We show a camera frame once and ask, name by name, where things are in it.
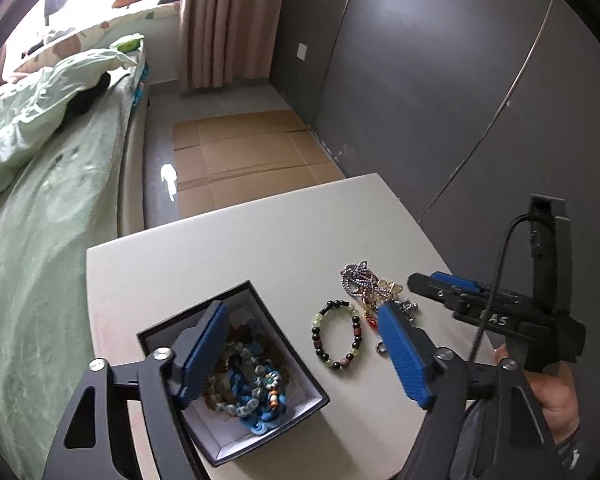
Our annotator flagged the flat cardboard sheet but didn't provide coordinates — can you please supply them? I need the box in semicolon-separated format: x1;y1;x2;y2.
172;109;349;220

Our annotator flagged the purple silver bead necklace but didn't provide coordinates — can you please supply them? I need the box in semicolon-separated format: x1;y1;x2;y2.
339;260;381;307

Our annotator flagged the multicolour bead bracelet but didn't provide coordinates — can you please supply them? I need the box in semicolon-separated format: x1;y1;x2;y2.
252;367;288;411

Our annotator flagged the black jewelry box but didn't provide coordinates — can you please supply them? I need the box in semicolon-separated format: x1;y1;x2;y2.
136;280;331;470

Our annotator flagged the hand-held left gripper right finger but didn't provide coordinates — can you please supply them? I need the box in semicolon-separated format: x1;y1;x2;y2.
376;301;571;480

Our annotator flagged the light green duvet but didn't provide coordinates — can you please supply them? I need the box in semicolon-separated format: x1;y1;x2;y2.
0;50;139;211

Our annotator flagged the bed with green sheet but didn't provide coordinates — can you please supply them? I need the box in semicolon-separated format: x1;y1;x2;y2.
0;35;153;461

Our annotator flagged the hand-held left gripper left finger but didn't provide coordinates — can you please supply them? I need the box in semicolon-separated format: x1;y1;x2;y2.
41;301;229;480

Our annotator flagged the black braided cable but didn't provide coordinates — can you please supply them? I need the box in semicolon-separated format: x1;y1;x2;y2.
467;212;536;363

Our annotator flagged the brown bead bracelet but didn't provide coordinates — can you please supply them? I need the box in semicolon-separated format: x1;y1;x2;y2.
227;317;293;386

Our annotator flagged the printed white pillow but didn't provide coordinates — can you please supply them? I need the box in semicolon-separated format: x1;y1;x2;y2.
15;2;181;74

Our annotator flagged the clear glass bead bracelet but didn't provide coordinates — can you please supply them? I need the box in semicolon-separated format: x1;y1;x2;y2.
207;342;271;418

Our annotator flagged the pink curtain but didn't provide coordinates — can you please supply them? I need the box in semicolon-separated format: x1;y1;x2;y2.
179;0;287;94

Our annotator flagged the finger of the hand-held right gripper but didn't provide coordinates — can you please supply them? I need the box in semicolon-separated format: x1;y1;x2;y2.
408;271;486;317

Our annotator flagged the yellow crystal necklace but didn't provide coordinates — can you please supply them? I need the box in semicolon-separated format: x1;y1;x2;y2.
370;277;409;306

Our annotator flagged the black cloth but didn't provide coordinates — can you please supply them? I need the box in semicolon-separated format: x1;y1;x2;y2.
62;72;112;117

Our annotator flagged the person's right hand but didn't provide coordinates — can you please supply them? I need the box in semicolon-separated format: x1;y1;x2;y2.
494;345;582;446

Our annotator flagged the grey wardrobe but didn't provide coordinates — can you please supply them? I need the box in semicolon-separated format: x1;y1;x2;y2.
270;0;597;351

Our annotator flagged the black and green bead bracelet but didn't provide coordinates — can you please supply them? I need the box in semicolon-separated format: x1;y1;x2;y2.
310;299;366;372

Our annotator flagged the green packet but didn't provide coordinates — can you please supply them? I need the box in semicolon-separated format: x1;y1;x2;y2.
111;34;146;54

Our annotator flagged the blue chain bracelet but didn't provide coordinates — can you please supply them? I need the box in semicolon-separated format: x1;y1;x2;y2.
215;360;288;436

